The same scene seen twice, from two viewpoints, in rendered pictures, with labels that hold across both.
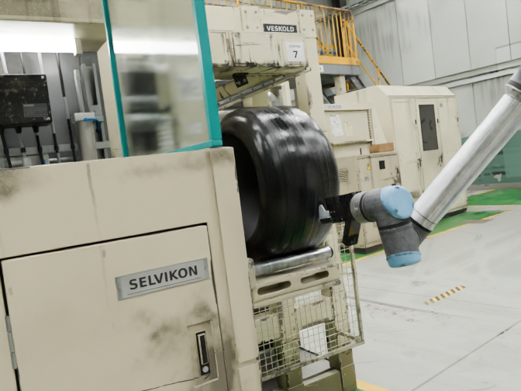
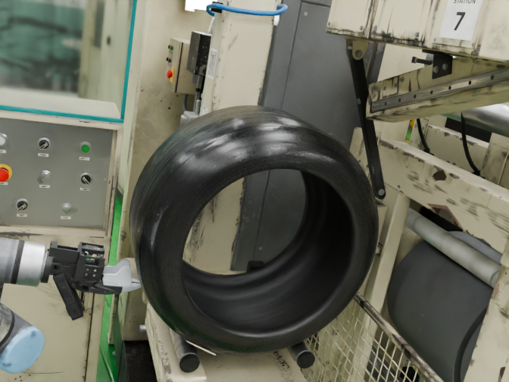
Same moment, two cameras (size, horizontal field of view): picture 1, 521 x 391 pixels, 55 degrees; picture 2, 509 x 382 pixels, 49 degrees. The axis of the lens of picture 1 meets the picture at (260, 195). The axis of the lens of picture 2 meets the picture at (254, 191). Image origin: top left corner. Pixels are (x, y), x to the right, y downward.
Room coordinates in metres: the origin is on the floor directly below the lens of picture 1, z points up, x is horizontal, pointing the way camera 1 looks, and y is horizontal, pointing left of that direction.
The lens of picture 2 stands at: (2.02, -1.25, 1.62)
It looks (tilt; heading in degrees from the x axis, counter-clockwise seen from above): 16 degrees down; 100
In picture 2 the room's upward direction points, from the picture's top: 10 degrees clockwise
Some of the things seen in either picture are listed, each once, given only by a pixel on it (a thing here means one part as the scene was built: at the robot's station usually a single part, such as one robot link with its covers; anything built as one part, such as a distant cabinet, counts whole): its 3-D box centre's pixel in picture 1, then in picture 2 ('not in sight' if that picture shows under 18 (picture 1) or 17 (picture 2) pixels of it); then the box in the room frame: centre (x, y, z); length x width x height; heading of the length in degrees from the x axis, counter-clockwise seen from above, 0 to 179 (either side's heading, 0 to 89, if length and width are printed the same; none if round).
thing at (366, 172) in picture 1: (367, 201); not in sight; (6.63, -1.41, 0.62); 0.91 x 0.58 x 1.25; 129
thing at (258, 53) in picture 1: (233, 57); (440, 16); (2.12, 0.04, 1.71); 0.61 x 0.25 x 0.15; 120
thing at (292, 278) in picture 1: (291, 279); (173, 343); (1.68, -0.07, 0.84); 0.36 x 0.09 x 0.06; 120
